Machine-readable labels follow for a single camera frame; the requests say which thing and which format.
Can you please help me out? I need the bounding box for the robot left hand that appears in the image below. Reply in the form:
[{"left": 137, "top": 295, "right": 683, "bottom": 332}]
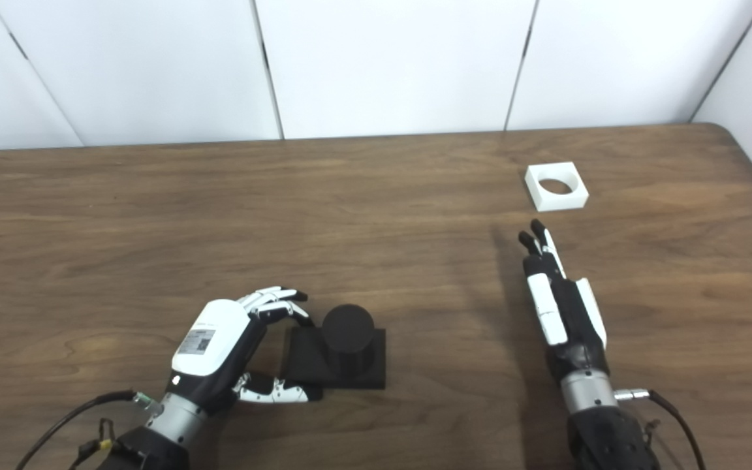
[{"left": 166, "top": 286, "right": 324, "bottom": 415}]

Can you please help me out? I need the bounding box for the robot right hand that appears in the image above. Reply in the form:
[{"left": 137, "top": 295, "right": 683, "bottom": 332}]
[{"left": 518, "top": 219, "right": 610, "bottom": 379}]

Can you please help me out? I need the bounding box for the white square piece with hole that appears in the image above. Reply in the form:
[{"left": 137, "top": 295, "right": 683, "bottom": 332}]
[{"left": 524, "top": 162, "right": 590, "bottom": 212}]

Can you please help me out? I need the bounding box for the black peg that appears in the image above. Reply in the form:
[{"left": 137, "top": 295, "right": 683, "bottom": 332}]
[{"left": 283, "top": 304, "right": 387, "bottom": 390}]

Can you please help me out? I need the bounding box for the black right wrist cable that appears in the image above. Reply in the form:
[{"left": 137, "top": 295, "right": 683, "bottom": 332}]
[{"left": 614, "top": 388, "right": 706, "bottom": 470}]

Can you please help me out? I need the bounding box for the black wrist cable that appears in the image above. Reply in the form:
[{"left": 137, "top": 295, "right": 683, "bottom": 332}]
[
  {"left": 614, "top": 388, "right": 706, "bottom": 470},
  {"left": 16, "top": 390, "right": 161, "bottom": 470}
]

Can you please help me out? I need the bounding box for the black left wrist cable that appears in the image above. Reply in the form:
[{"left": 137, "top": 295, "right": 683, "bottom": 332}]
[{"left": 16, "top": 390, "right": 161, "bottom": 470}]

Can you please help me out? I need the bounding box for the thin left wire yellow connector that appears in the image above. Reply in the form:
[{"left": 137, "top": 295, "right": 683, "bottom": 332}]
[{"left": 69, "top": 418, "right": 122, "bottom": 467}]

